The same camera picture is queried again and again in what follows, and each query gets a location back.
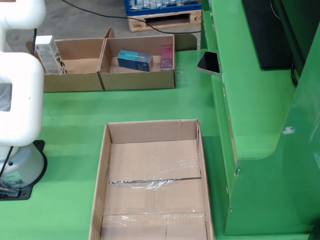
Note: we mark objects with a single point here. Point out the blue product box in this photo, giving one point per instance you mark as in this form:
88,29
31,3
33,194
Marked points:
135,61

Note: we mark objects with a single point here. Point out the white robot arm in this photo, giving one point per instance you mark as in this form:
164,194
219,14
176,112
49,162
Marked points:
20,100

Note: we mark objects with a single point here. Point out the open brown cardboard box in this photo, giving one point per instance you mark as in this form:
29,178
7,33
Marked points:
75,82
140,80

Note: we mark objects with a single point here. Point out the pink product box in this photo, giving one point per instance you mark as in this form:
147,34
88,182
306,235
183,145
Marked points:
167,57

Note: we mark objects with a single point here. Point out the large flat cardboard tray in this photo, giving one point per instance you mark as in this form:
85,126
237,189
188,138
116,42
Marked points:
155,200

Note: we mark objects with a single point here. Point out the white leopard print box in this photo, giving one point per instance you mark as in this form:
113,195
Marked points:
50,57

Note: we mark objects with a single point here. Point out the black smartphone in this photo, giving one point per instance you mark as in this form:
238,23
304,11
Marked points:
208,62

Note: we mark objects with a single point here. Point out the wooden pallet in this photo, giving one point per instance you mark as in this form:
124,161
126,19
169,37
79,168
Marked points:
162,27

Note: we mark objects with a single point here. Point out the green metal workstation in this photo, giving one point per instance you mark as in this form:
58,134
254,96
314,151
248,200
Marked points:
262,125

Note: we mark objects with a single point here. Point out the black monitor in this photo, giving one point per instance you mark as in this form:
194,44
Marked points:
270,32

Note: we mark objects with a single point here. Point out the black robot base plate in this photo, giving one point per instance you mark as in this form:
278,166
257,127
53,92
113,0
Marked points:
41,146

